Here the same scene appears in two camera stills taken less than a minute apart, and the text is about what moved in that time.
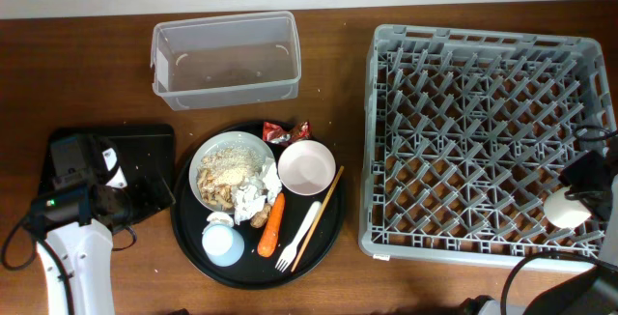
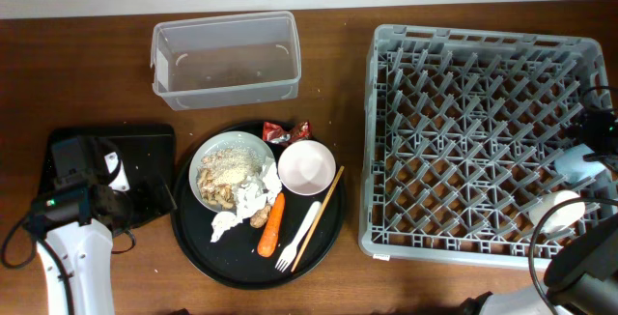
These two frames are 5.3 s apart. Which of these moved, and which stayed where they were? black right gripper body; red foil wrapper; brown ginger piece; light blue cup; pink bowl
Moved: black right gripper body; light blue cup
Stayed: red foil wrapper; pink bowl; brown ginger piece
